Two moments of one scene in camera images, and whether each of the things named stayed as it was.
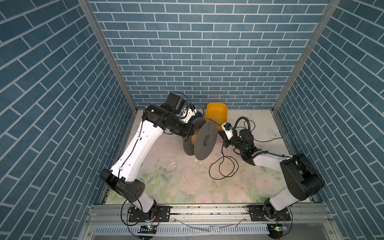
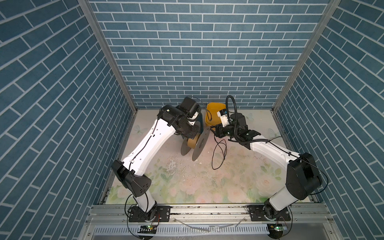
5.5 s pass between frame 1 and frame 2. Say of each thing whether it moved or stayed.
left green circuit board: stayed
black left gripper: stayed
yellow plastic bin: stayed
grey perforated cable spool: moved
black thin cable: moved
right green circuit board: stayed
